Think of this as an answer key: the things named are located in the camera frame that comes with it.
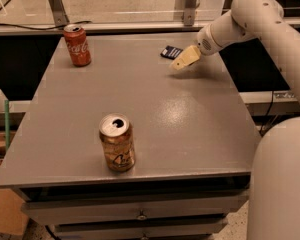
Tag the metal frame bracket right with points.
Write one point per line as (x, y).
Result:
(189, 12)

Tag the orange gold soda can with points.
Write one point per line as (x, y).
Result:
(116, 135)

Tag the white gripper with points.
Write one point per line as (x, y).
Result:
(206, 44)

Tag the metal frame bracket left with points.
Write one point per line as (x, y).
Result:
(58, 11)

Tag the metal frame bracket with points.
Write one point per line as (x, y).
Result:
(58, 11)
(189, 12)

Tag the grey drawer cabinet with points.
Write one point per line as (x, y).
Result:
(194, 143)

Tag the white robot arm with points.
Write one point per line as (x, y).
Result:
(274, 195)

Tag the cardboard box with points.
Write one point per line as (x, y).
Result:
(12, 220)

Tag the blue rxbar wrapper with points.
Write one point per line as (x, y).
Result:
(170, 52)

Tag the red coca-cola can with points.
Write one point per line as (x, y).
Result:
(77, 44)

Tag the green pole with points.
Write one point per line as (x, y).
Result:
(7, 124)

